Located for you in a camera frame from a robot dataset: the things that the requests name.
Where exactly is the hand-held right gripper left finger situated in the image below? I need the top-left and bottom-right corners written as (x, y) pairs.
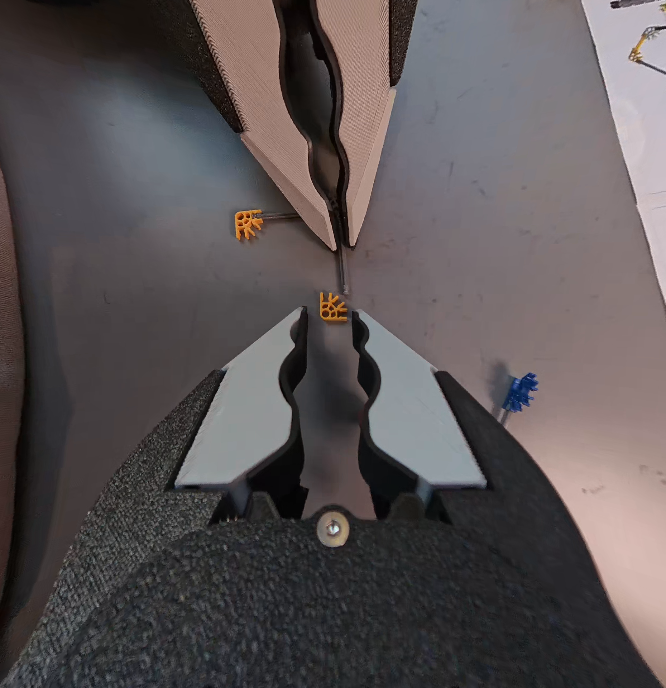
top-left (174, 306), bottom-right (309, 510)

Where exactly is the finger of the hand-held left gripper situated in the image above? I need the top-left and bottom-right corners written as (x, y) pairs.
top-left (192, 0), bottom-right (341, 252)
top-left (311, 0), bottom-right (397, 249)

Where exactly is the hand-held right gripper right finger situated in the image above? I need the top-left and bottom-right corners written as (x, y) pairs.
top-left (351, 309), bottom-right (488, 510)

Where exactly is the blue yellow toy rod model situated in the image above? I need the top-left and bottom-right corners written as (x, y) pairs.
top-left (494, 372), bottom-right (539, 427)

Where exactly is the blue toy connector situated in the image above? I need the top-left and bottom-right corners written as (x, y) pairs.
top-left (500, 372), bottom-right (539, 412)

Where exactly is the yellow toy connector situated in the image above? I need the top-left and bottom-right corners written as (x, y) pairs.
top-left (234, 209), bottom-right (264, 242)
top-left (319, 292), bottom-right (349, 324)

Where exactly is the white instruction sheet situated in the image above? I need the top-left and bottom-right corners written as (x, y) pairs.
top-left (580, 0), bottom-right (666, 336)

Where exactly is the grey desk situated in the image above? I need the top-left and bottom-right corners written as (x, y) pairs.
top-left (0, 0), bottom-right (666, 678)

